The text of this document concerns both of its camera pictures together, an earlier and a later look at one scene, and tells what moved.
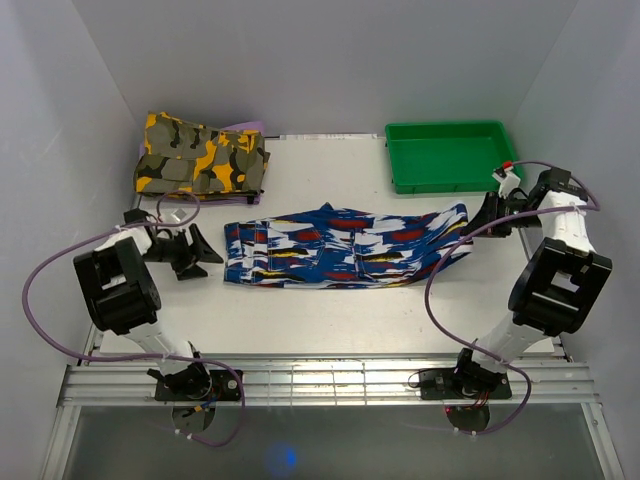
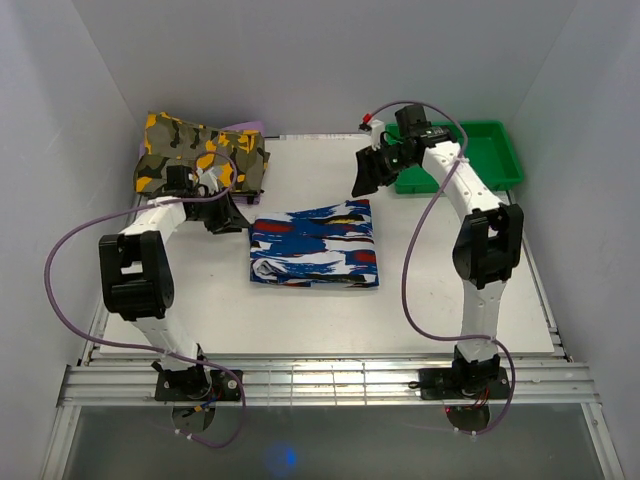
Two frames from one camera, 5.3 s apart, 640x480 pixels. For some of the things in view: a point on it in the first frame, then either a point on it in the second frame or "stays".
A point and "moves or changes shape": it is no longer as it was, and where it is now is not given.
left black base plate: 225,386 stays
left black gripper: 200,250 to 223,215
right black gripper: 491,205 to 370,175
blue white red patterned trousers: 345,247 moves or changes shape
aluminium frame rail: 125,382 stays
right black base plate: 466,382 stays
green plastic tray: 429,157 stays
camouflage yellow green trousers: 210,163 stays
